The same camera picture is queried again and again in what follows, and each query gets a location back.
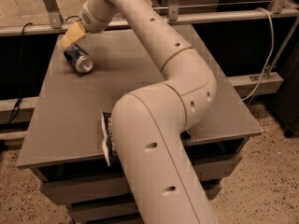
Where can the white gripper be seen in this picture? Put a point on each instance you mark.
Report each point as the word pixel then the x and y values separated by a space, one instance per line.
pixel 91 20

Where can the blue pepsi can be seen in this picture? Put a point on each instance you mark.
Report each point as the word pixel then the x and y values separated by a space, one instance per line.
pixel 79 59

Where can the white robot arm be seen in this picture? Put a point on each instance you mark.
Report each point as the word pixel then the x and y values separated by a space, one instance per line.
pixel 147 123

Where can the grey drawer cabinet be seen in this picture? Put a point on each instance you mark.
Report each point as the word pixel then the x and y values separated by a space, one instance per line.
pixel 63 143

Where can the blue kettle chips bag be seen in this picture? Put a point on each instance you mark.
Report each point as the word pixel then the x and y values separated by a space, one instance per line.
pixel 108 146

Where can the metal guard rail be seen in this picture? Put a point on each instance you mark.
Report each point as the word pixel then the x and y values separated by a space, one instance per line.
pixel 140 14

